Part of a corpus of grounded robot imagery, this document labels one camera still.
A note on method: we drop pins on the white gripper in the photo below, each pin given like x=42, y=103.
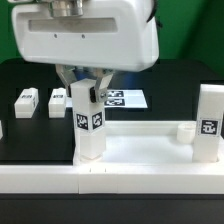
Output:
x=110, y=34

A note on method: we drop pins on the white desk tabletop tray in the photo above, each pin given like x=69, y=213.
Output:
x=142, y=143

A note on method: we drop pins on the white fiducial marker sheet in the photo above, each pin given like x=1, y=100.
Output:
x=121, y=98

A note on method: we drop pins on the white left edge block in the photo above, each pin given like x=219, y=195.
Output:
x=1, y=129

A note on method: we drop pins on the white front fence bar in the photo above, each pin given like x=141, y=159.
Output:
x=155, y=179

